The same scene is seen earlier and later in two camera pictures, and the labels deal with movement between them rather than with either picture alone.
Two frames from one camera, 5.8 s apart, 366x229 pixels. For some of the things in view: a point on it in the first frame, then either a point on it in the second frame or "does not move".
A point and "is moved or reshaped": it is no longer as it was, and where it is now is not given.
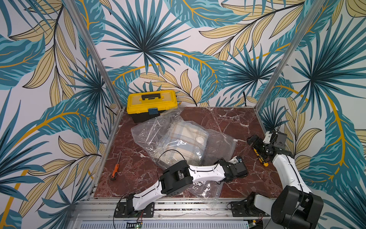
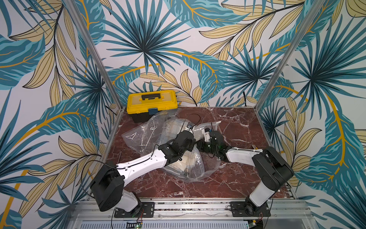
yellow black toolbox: x=144 y=106 does not move
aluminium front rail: x=99 y=213 does not move
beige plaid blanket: x=184 y=141 is moved or reshaped
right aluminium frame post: x=289 y=55 does not move
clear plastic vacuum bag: x=168 y=140 is moved or reshaped
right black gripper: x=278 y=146 to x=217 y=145
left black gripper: x=222 y=159 to x=191 y=144
